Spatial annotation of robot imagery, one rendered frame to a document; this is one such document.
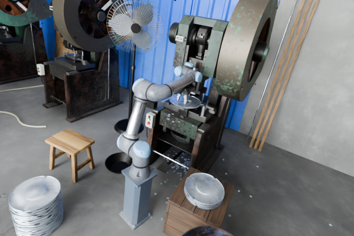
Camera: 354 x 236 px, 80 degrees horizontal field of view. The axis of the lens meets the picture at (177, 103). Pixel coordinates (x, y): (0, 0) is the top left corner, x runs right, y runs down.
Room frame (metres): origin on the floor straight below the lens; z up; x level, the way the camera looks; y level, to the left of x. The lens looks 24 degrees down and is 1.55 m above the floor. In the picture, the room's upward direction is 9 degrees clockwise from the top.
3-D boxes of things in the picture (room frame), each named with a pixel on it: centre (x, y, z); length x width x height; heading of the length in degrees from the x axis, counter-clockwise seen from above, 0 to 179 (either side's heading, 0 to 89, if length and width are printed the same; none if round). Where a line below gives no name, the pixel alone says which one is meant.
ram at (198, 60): (1.86, -0.12, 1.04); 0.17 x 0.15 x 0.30; 154
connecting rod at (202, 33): (1.90, -0.14, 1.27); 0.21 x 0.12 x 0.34; 154
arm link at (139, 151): (1.15, 0.19, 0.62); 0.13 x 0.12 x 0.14; 55
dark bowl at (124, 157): (1.64, 0.46, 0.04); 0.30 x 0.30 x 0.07
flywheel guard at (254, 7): (1.84, -0.49, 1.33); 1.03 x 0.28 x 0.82; 154
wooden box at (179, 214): (1.16, -0.30, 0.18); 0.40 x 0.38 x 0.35; 158
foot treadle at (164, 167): (1.78, -0.08, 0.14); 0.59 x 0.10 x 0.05; 154
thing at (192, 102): (1.77, -0.07, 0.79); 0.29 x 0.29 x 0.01
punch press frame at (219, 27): (2.03, -0.21, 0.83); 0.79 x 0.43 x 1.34; 154
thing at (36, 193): (0.98, 0.84, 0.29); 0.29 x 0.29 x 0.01
